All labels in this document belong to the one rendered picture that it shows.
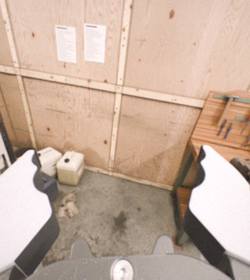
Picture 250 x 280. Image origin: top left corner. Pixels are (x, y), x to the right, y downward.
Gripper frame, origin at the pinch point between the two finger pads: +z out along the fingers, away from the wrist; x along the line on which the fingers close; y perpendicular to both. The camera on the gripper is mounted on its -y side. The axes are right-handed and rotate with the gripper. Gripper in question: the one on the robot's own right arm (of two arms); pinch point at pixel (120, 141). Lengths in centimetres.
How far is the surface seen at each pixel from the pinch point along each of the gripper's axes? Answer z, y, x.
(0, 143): 58, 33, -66
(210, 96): 117, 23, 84
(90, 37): 154, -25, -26
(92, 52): 154, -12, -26
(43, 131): 172, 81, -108
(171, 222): 79, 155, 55
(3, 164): 57, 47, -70
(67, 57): 160, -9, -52
